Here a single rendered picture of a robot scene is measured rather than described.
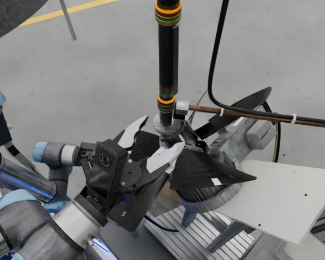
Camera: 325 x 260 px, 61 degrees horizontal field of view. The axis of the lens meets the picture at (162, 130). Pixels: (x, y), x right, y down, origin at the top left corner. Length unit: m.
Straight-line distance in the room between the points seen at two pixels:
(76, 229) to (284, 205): 0.60
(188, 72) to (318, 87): 1.26
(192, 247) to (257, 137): 1.11
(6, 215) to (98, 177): 0.23
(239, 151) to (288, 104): 1.72
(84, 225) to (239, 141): 0.78
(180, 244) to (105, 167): 1.61
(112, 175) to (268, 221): 0.54
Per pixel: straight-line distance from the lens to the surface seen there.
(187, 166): 0.77
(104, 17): 3.47
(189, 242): 2.04
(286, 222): 0.84
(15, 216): 0.62
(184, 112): 0.67
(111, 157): 0.42
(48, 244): 0.48
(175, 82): 0.58
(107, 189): 0.46
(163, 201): 1.12
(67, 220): 0.48
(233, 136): 1.10
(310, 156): 2.59
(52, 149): 1.03
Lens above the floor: 2.07
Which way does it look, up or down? 60 degrees down
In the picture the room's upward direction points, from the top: straight up
